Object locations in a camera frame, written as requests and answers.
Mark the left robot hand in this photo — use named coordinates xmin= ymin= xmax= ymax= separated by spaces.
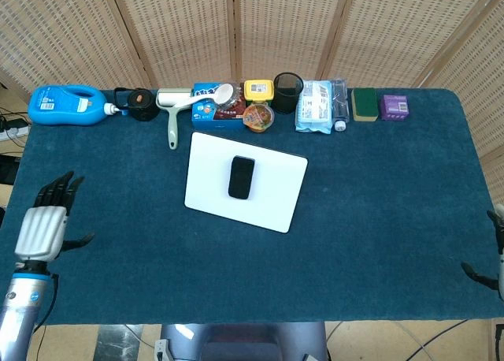
xmin=14 ymin=170 xmax=95 ymax=263

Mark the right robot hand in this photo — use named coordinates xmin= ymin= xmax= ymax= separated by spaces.
xmin=460 ymin=203 xmax=504 ymax=301

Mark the black felt blue-backed eraser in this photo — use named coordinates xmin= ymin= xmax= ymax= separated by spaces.
xmin=227 ymin=154 xmax=256 ymax=201

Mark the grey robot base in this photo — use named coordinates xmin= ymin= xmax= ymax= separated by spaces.
xmin=155 ymin=323 xmax=330 ymax=361

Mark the white power strip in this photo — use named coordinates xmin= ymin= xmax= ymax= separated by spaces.
xmin=0 ymin=125 xmax=31 ymax=140

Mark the blue detergent bottle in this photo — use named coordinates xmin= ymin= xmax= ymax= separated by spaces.
xmin=28 ymin=84 xmax=119 ymax=127

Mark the black round container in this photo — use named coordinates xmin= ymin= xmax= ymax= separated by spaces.
xmin=113 ymin=87 xmax=161 ymax=122

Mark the green lint roller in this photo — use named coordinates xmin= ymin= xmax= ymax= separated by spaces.
xmin=156 ymin=87 xmax=195 ymax=151

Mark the purple small box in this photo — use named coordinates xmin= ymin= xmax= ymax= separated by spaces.
xmin=379 ymin=94 xmax=410 ymax=121

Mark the blue cookie box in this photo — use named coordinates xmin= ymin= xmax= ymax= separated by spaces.
xmin=191 ymin=82 xmax=247 ymax=131

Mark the green and yellow sponge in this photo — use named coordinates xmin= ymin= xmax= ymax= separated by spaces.
xmin=350 ymin=87 xmax=380 ymax=122

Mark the blue tablecloth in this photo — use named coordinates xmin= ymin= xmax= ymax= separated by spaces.
xmin=0 ymin=87 xmax=504 ymax=326

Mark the clear plastic bottle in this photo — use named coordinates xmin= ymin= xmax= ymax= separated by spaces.
xmin=330 ymin=79 xmax=350 ymax=133

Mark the red snack packet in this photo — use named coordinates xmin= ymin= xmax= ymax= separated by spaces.
xmin=214 ymin=80 xmax=247 ymax=121

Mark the white plastic spoon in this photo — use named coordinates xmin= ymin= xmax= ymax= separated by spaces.
xmin=179 ymin=83 xmax=235 ymax=110

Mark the blue wet wipes pack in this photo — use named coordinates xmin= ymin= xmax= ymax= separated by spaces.
xmin=295 ymin=79 xmax=335 ymax=135

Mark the orange sealed food cup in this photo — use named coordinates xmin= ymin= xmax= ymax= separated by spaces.
xmin=242 ymin=102 xmax=276 ymax=134

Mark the woven folding screen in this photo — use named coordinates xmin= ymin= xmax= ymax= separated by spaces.
xmin=0 ymin=0 xmax=504 ymax=204

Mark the yellow lidded container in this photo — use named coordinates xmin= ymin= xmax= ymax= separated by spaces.
xmin=243 ymin=79 xmax=276 ymax=106

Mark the black mesh pen holder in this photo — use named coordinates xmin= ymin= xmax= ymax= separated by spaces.
xmin=272 ymin=72 xmax=305 ymax=115

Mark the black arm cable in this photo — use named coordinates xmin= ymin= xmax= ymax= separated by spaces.
xmin=33 ymin=273 xmax=60 ymax=335

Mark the white floor cable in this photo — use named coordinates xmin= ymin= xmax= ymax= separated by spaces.
xmin=326 ymin=319 xmax=473 ymax=361

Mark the white board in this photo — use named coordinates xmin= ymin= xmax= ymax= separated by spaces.
xmin=183 ymin=131 xmax=309 ymax=234

